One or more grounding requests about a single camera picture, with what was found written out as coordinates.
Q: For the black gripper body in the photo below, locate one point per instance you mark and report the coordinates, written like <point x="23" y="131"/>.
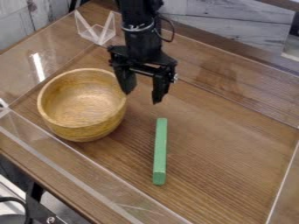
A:
<point x="142" y="52"/>

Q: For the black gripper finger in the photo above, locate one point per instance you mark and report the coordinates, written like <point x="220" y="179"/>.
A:
<point x="162" y="83"/>
<point x="126" y="77"/>

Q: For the brown wooden bowl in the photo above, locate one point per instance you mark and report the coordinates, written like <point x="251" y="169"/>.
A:
<point x="81" y="104"/>

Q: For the green wooden block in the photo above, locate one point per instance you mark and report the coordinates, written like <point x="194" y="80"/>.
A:
<point x="160" y="152"/>

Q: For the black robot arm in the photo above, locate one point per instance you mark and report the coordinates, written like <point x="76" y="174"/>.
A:
<point x="140" y="13"/>

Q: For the clear acrylic tray walls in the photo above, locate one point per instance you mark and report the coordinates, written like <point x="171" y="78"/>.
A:
<point x="232" y="137"/>

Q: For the clear acrylic corner bracket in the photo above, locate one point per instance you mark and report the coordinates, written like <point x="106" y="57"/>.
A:
<point x="99" y="34"/>

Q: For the black table leg bracket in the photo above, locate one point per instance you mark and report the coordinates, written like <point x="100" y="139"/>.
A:
<point x="40" y="215"/>

